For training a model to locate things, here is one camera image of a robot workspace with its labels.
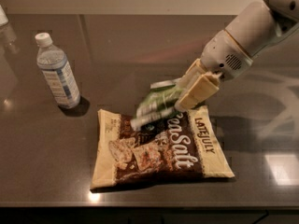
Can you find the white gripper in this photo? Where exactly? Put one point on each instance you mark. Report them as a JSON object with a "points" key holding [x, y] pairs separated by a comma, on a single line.
{"points": [[224, 56]]}

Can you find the clear plastic water bottle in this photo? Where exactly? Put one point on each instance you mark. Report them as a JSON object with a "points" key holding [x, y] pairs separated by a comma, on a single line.
{"points": [[57, 71]]}

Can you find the green jalapeno chip bag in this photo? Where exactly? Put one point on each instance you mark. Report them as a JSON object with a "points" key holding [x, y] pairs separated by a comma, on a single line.
{"points": [[158, 104]]}

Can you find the white object at left edge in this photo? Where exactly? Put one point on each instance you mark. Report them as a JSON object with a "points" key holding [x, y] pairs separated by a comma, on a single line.
{"points": [[3, 17]]}

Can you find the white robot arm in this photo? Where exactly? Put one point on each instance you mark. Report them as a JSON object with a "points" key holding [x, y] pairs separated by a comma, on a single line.
{"points": [[263, 24]]}

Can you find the brown sea salt chip bag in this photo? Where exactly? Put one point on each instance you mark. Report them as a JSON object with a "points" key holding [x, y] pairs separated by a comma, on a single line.
{"points": [[182, 148]]}

